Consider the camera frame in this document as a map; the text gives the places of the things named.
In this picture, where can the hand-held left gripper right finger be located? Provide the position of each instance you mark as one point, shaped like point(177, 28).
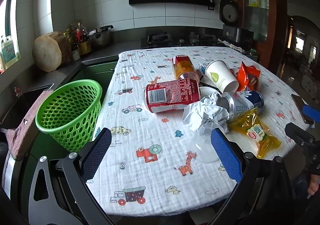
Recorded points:
point(226, 156)

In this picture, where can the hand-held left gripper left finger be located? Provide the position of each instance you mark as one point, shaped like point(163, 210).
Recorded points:
point(98, 156)

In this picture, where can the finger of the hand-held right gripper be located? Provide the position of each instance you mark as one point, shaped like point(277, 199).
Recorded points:
point(311, 112)
point(298, 135)

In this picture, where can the clear plastic cup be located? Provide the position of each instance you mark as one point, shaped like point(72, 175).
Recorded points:
point(203, 147)

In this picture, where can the green perforated plastic basket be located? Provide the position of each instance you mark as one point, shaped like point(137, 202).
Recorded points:
point(67, 112)

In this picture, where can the blue and white can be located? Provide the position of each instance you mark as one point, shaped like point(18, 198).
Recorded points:
point(246, 102)

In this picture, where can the orange snack packet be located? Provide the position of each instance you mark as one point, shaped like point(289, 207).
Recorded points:
point(248, 77)

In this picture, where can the red soda can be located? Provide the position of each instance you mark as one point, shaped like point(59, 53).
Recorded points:
point(172, 96)

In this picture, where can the white paper cup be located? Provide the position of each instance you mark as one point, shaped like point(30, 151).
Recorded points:
point(220, 75)

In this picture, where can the red yellow drink can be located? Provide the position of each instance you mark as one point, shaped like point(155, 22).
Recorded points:
point(183, 67)

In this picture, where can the person's right hand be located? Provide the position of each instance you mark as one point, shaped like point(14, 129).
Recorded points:
point(314, 185)

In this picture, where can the brown smartphone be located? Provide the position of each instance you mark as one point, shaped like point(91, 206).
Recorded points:
point(301, 107)

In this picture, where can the yellow transparent packet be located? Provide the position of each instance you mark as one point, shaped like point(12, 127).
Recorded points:
point(255, 132)

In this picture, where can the crumpled white paper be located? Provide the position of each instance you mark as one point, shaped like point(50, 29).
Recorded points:
point(201, 112)

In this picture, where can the cartoon printed white tablecloth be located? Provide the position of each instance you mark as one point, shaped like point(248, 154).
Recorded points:
point(150, 177)

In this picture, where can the white round lid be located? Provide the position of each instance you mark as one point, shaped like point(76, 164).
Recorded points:
point(206, 91)

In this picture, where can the pink dish cloth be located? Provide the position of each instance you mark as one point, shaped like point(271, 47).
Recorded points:
point(25, 130)

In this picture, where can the black small packet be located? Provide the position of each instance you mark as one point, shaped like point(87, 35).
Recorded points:
point(205, 80)

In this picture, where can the green kitchen cabinet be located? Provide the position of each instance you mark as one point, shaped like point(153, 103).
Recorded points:
point(100, 71)

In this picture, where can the dark kitchen sink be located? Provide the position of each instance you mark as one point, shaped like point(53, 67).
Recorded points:
point(20, 107)

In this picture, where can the white rag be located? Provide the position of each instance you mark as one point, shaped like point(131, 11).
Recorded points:
point(235, 47)

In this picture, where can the red and white scrubber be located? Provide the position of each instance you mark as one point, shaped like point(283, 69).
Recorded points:
point(17, 92)

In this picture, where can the small seasoning jar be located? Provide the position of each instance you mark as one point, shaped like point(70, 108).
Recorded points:
point(76, 55)

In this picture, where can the black rice cooker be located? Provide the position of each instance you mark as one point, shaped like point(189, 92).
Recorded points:
point(237, 32)

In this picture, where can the round wooden chopping block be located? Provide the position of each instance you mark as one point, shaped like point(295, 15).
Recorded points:
point(47, 51)

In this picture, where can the dark sauce bottle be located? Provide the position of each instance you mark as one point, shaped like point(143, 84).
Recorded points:
point(69, 38)

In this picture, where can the wooden glass door cabinet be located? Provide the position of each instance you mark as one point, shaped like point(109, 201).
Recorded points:
point(257, 2)

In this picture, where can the black gas stove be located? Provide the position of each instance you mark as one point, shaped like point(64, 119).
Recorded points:
point(160, 40)

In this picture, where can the white detergent bottle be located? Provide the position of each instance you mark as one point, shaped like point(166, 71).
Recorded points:
point(8, 52)

